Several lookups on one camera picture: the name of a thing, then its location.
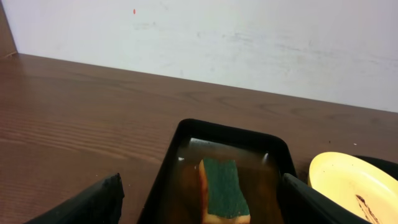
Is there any yellow plate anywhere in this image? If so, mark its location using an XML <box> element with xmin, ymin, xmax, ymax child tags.
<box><xmin>308</xmin><ymin>152</ymin><xmax>397</xmax><ymax>224</ymax></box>

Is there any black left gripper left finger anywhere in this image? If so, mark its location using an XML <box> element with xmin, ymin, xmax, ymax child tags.
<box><xmin>27</xmin><ymin>174</ymin><xmax>124</xmax><ymax>224</ymax></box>

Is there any yellow green scrub sponge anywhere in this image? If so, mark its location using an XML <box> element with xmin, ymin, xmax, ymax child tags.
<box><xmin>198</xmin><ymin>158</ymin><xmax>251</xmax><ymax>224</ymax></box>

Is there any black rectangular water tray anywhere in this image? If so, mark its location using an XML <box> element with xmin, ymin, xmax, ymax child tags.
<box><xmin>138</xmin><ymin>119</ymin><xmax>296</xmax><ymax>223</ymax></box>

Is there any black round tray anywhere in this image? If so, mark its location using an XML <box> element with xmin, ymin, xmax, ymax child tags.
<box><xmin>356</xmin><ymin>155</ymin><xmax>398</xmax><ymax>180</ymax></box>

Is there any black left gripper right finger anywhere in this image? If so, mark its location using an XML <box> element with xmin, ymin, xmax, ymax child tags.
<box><xmin>278</xmin><ymin>173</ymin><xmax>367</xmax><ymax>224</ymax></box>

